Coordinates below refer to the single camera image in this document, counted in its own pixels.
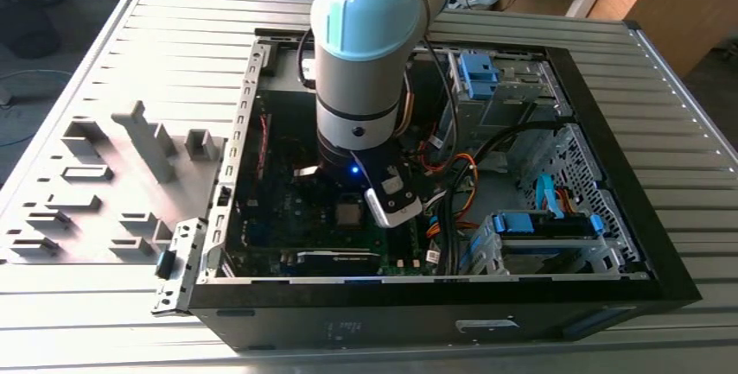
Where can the small square silver CPU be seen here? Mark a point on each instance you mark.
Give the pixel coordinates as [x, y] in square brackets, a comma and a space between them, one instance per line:
[349, 215]

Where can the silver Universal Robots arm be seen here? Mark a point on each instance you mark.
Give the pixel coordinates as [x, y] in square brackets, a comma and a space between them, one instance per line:
[364, 67]

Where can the CPU socket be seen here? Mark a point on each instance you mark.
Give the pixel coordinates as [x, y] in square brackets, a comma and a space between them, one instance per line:
[349, 229]

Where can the green motherboard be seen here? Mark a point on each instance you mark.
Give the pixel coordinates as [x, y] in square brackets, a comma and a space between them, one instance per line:
[289, 218]

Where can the black RAM slot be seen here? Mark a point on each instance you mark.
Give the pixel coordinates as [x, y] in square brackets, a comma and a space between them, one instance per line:
[413, 244]
[394, 244]

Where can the black graphics card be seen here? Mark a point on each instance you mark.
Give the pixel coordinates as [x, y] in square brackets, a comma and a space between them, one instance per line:
[341, 259]

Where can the grey power supply unit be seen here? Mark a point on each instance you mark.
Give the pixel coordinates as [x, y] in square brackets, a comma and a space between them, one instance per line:
[286, 72]

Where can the black open PC case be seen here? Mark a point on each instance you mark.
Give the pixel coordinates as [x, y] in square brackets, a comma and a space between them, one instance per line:
[404, 300]

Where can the blue plastic drive latch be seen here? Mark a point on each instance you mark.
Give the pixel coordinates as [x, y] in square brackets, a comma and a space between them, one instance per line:
[478, 76]

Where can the silver drive cage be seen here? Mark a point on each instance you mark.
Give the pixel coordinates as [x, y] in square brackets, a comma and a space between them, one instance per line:
[508, 106]

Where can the hard disk in blue carrier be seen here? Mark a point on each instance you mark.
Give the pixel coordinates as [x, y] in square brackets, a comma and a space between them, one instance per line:
[516, 222]

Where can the silver perforated disk bay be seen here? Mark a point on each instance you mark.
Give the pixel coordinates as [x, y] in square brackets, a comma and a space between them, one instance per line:
[577, 162]

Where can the grey parts rack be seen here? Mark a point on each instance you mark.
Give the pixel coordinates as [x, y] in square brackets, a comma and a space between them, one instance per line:
[93, 236]

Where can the wooden cabinet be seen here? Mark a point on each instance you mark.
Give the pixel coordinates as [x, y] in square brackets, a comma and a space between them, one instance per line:
[681, 2]

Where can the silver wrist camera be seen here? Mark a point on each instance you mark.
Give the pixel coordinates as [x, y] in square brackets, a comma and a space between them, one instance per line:
[398, 212]

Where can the silver card retention bracket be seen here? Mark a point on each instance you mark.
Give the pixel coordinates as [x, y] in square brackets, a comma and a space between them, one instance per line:
[190, 257]

